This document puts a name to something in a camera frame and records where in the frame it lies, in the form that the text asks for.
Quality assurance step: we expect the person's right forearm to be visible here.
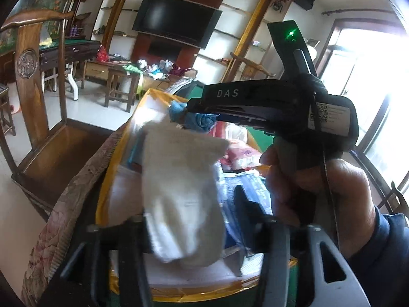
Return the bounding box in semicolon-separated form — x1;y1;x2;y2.
343;206;409;307

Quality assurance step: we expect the low wooden tv cabinet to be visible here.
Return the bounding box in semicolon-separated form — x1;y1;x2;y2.
81;60;179;92

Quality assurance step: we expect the small wooden stool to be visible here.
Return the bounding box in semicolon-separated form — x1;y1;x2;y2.
105;65;141;113

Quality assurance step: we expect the dark mahjong table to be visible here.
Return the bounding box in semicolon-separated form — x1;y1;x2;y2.
39;38;103;101

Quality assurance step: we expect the pink printed packet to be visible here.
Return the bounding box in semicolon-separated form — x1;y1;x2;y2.
220;139;261;171

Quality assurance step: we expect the blue white wipes packet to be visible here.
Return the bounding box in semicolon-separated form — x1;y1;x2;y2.
217;166;275;253

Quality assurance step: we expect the floral quilted cushion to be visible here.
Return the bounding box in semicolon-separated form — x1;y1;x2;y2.
21;127;135;303

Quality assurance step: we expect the black flat television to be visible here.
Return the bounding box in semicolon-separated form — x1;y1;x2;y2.
132;0;223;50

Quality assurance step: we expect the wooden framed window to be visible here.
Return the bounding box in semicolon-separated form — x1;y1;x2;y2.
320;17;409;205

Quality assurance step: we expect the person's right hand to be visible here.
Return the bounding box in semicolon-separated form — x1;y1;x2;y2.
259;144;378;258

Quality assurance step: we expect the wooden wall shelf unit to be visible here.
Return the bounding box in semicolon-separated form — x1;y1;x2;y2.
93;0;275;80

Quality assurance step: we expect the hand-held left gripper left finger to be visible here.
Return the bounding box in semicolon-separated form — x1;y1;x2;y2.
41;215;154;307

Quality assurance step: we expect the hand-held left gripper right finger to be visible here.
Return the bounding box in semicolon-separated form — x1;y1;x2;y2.
234;185;372;307

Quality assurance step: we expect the white sock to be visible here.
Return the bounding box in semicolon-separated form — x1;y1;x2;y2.
141;122;230;268

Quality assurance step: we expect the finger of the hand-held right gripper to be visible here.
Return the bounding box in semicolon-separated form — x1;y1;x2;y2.
217;109;298;132
186;79;301;114

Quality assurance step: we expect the blue towel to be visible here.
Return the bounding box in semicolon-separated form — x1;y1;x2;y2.
168;100;218;134

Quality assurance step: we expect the black cable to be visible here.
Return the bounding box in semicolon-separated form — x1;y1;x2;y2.
311;101;341;250

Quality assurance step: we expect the yellow cardboard box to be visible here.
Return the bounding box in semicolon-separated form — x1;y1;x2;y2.
96;90;299;303

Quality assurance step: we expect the carved wooden chair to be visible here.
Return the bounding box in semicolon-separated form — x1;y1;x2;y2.
376;181;409;220
0;9;111;221

